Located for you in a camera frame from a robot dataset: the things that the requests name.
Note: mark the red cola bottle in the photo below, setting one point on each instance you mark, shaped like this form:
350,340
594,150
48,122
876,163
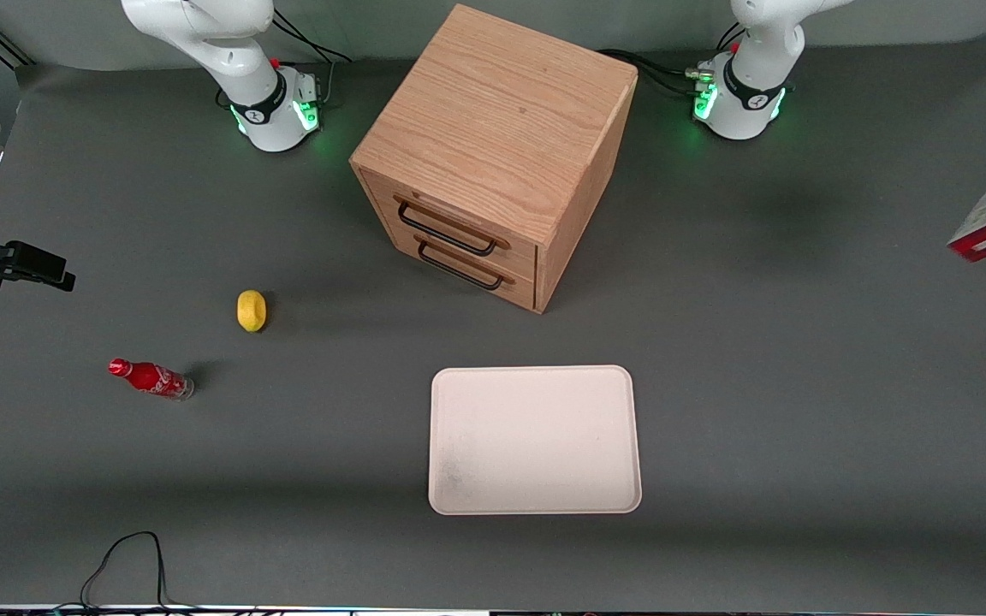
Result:
151,378

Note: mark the dark grey table mat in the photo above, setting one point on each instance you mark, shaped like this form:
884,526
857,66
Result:
801,479

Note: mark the cream plastic tray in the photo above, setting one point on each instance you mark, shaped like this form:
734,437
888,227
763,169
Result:
534,441

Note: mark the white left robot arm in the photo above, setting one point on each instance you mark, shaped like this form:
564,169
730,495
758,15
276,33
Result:
750,77

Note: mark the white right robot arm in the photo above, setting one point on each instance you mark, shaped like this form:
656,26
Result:
236,51

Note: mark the yellow lemon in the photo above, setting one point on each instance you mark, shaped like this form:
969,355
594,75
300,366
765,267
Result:
252,310

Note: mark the wooden drawer cabinet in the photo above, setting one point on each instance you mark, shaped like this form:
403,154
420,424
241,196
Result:
501,120

